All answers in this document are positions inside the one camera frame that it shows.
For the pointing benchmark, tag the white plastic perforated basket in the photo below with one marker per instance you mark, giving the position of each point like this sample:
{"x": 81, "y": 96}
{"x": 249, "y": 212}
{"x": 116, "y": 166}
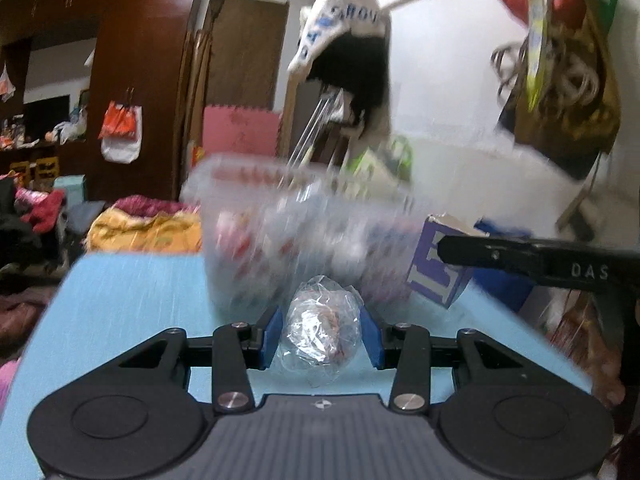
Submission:
{"x": 268, "y": 227}

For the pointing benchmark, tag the clear plastic bag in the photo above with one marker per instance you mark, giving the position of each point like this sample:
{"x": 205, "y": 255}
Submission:
{"x": 321, "y": 333}

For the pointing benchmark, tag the white hanging tote bag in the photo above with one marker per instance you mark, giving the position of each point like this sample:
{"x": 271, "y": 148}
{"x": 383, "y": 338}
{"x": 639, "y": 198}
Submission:
{"x": 329, "y": 19}

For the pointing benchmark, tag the brown wooden board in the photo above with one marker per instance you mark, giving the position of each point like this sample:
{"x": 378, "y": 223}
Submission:
{"x": 246, "y": 41}

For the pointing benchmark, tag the brown hanging bag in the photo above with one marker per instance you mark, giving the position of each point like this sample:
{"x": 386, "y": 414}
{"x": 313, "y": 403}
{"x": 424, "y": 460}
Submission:
{"x": 578, "y": 115}

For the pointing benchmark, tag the purple white small box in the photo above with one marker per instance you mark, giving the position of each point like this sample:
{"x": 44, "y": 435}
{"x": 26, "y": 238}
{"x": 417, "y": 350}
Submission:
{"x": 428, "y": 275}

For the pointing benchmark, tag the teal cardboard box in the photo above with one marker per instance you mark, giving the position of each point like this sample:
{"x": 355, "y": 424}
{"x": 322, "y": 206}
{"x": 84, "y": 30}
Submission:
{"x": 74, "y": 188}

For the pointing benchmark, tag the metal crutches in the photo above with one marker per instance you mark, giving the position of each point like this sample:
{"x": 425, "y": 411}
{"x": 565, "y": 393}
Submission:
{"x": 326, "y": 119}

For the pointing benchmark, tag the dark red wooden wardrobe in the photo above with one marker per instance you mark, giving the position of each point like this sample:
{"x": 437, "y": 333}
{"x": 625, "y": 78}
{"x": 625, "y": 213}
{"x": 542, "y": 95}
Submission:
{"x": 140, "y": 60}

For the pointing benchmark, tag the pink foam mat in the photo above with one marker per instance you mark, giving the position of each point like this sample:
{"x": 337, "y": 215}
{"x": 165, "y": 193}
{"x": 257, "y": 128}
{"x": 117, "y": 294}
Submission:
{"x": 240, "y": 130}

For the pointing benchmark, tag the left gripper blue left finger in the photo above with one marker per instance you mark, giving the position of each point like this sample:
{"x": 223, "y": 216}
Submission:
{"x": 236, "y": 348}

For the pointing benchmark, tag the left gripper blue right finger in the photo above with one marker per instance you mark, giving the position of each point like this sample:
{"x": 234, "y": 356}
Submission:
{"x": 405, "y": 348}

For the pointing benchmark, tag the orange white hanging bag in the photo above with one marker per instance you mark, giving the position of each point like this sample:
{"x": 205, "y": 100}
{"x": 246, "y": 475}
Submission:
{"x": 121, "y": 133}

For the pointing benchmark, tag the yellow patterned blanket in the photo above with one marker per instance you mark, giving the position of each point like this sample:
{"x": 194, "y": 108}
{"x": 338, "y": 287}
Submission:
{"x": 116, "y": 231}

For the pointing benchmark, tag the green white shopping bag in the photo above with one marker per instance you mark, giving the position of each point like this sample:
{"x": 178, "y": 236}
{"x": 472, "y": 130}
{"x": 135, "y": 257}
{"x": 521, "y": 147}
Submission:
{"x": 388, "y": 163}

